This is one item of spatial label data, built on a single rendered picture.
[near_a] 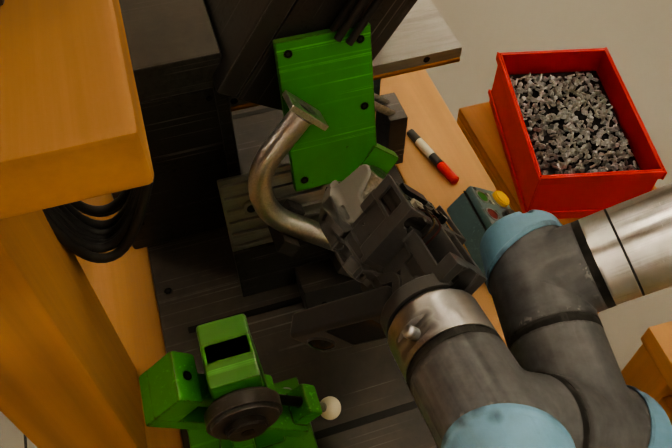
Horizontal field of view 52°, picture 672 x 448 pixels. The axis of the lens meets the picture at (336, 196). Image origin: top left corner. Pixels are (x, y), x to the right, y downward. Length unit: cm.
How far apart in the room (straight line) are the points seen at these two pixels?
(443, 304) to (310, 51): 40
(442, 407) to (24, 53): 32
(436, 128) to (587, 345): 74
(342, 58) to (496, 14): 223
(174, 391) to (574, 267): 38
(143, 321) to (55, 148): 73
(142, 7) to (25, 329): 46
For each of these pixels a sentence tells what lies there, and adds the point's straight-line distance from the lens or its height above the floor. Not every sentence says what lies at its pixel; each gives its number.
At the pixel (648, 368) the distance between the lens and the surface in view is 119.
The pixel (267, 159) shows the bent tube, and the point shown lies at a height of 116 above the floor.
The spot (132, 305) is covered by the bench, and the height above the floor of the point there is 88.
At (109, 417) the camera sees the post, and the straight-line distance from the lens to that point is 80.
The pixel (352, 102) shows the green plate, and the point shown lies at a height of 118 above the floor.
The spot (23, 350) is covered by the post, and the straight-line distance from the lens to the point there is 66.
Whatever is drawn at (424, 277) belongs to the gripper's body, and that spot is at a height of 133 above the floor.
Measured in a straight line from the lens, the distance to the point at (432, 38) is 104.
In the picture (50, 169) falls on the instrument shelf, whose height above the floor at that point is 153.
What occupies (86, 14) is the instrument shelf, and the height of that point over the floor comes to 154.
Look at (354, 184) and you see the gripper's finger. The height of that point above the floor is 128.
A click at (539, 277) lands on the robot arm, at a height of 131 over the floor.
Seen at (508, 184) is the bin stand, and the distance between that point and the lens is 130.
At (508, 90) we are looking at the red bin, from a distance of 130.
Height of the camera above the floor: 177
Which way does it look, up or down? 52 degrees down
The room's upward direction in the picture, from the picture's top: straight up
